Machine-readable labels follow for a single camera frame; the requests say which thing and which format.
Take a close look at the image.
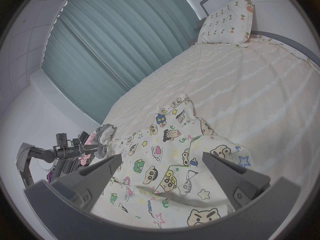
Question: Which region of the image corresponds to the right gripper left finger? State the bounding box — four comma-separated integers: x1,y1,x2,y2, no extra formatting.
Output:
51,154,123,211

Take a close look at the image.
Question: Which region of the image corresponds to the white printed pyjama top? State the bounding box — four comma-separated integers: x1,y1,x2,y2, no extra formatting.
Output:
101,93,254,229

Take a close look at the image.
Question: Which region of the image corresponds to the grey garment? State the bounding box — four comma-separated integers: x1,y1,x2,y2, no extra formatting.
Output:
94,123,117,158

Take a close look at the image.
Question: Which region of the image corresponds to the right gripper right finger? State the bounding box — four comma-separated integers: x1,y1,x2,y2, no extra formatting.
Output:
202,151,271,209

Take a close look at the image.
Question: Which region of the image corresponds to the blue-green curtain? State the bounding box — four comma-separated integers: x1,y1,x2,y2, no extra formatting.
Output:
41,0,208,124

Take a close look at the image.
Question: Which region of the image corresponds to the bed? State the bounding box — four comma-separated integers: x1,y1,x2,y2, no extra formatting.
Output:
89,0,320,231

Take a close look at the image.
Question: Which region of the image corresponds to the pink garment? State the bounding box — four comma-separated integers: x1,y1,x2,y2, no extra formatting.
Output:
79,133,97,160

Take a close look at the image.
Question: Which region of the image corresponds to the white printed pillow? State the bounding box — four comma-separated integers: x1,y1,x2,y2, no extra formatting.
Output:
197,0,255,47

